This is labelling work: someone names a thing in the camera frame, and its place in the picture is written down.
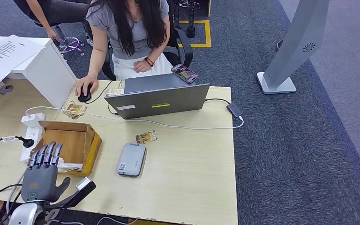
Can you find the black stool with chrome base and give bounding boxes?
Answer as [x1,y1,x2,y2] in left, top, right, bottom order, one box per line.
[34,20,86,57]

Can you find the brown cardboard box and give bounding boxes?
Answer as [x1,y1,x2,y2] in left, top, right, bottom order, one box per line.
[28,120,103,177]

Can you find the black computer mouse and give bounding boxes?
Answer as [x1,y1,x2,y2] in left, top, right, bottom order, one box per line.
[77,85,92,103]

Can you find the white power strip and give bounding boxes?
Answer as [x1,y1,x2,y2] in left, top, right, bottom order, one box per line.
[20,126,45,162]

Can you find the smartphone with lit screen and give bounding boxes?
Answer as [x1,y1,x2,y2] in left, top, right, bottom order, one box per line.
[171,63,199,85]

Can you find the black adapter cable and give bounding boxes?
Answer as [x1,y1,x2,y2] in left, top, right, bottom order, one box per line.
[204,98,231,105]

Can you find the white card stack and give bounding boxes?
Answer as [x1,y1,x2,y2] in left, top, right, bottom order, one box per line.
[56,157,84,173]

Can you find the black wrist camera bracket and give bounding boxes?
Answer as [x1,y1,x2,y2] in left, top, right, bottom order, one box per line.
[43,181,97,218]

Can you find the black office chair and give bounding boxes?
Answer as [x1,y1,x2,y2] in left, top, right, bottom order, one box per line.
[100,0,194,82]

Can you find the printed paper sheet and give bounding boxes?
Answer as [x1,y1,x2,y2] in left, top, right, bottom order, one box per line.
[0,34,46,98]

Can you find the grey desk cable grommet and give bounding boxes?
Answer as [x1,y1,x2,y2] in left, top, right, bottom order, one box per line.
[0,84,15,96]

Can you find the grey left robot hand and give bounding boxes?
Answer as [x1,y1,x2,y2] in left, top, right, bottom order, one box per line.
[21,140,71,203]

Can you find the white floor cable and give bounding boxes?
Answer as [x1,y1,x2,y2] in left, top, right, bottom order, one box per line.
[48,215,141,225]

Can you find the grey laptop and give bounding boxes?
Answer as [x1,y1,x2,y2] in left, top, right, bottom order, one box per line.
[104,73,211,120]

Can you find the black mouse cable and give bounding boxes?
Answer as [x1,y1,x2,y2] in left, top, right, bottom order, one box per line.
[86,80,114,104]

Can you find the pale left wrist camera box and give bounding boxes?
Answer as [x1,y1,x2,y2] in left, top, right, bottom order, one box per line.
[75,177,92,191]

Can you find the black laptop cable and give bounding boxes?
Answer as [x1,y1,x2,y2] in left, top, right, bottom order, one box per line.
[106,80,123,116]

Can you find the grey card reader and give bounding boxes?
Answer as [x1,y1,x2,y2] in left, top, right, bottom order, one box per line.
[116,142,147,178]

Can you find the black adapter hub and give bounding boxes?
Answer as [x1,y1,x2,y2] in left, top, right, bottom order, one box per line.
[225,103,244,119]

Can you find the black stand legs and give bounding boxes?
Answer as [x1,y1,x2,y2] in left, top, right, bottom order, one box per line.
[173,0,198,39]

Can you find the person's right hand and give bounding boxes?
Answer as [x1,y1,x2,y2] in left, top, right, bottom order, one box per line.
[74,75,100,98]

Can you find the hotel key card pile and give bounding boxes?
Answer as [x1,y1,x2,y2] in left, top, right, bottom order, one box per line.
[62,100,88,120]

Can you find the white cabinet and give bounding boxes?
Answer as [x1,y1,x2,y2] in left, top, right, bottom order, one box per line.
[7,37,78,109]

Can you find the long white charging cable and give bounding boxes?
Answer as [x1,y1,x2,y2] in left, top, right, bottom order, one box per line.
[25,105,245,130]

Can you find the silver floor-standing tower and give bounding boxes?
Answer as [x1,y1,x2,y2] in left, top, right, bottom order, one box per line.
[256,0,331,95]

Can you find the white charger block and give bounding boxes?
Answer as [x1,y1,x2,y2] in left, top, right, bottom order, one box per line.
[21,112,46,128]

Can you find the person's left hand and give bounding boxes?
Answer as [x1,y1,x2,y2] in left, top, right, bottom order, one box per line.
[134,60,152,73]

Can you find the person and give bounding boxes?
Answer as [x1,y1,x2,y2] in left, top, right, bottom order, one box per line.
[74,0,174,98]
[12,0,89,43]

